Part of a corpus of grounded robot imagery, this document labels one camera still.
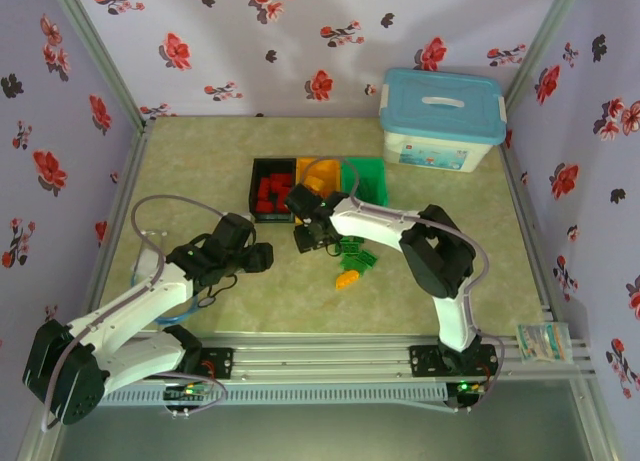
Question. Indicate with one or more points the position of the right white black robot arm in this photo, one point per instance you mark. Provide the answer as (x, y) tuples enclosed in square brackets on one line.
[(440, 256)]

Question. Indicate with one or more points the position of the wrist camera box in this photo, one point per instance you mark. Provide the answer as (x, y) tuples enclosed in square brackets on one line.
[(235, 233), (302, 201)]

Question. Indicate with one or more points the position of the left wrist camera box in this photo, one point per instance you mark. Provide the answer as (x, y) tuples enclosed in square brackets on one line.
[(235, 233)]

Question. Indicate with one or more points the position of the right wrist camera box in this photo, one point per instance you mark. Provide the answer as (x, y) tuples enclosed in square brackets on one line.
[(302, 201)]

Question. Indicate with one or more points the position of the clear plastic sheet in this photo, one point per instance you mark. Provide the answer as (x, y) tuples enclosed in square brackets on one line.
[(142, 263)]

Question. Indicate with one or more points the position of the aluminium frame leg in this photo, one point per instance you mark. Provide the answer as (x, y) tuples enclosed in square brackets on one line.
[(597, 421), (35, 446)]

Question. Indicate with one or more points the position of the yellow plastic bin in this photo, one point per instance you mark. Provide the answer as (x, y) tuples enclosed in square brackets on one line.
[(330, 178)]

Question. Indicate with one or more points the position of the large yellow rounded lego brick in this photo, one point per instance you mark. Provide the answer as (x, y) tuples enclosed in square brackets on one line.
[(316, 182)]

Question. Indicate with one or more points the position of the aluminium mounting rail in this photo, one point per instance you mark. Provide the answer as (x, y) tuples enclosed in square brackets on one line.
[(320, 358)]

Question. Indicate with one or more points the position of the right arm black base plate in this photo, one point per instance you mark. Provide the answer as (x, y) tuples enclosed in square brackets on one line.
[(425, 361)]

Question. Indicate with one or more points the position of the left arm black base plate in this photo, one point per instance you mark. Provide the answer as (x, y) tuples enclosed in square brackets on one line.
[(220, 363)]

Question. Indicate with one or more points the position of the white storage box blue lid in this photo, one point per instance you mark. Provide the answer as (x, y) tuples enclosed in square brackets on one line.
[(440, 106)]

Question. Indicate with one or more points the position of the red rounded lego brick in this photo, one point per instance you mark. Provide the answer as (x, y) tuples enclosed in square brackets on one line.
[(272, 185), (286, 179)]

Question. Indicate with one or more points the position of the aluminium side rail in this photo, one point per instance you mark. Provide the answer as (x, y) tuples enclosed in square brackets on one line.
[(131, 176), (513, 181)]

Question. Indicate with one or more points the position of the green plastic bin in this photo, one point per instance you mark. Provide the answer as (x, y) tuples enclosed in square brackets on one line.
[(375, 168)]

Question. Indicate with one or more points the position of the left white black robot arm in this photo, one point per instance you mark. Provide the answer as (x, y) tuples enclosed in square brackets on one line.
[(125, 316)]

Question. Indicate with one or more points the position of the blue tube loop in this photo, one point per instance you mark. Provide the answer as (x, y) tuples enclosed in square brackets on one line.
[(175, 320)]

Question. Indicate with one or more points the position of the black plastic bin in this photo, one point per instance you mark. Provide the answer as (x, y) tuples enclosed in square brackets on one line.
[(265, 165)]

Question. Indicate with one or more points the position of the aluminium corner post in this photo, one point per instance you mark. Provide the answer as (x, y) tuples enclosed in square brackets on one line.
[(546, 31), (97, 56)]

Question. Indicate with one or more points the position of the clear bag of small parts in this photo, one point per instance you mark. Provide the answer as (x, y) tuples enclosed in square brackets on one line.
[(544, 343)]

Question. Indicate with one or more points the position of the green lego brick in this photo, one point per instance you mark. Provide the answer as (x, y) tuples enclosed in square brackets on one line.
[(367, 259), (351, 265), (351, 245), (367, 186)]

